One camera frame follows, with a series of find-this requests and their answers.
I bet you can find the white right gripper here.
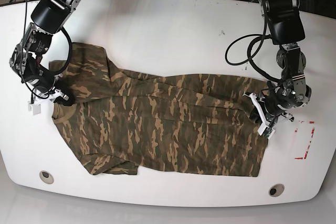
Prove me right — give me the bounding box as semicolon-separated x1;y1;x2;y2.
28;82;75;106

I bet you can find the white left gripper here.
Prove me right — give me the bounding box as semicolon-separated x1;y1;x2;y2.
244;92;294;136

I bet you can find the camouflage t-shirt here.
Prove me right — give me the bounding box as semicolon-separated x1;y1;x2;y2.
52;43;268;177

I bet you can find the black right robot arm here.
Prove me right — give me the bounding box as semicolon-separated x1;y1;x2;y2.
9;0;81;115

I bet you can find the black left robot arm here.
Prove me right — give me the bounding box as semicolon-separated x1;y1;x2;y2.
246;0;311;138

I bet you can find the red tape rectangle marking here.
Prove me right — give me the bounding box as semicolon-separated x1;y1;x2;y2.
291;121;315;160

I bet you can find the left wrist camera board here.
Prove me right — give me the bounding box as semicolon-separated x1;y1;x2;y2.
262;127;275;139

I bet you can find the right table cable grommet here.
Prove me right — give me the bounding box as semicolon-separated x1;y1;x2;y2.
269;184;285;197

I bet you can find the table cable grommet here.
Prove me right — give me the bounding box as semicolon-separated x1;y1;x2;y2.
269;184;285;197
39;170;54;185

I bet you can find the black loop cable left arm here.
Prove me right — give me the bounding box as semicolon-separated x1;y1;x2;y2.
225;34;274;66

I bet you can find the left table cable grommet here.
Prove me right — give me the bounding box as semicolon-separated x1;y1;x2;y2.
39;170;54;185

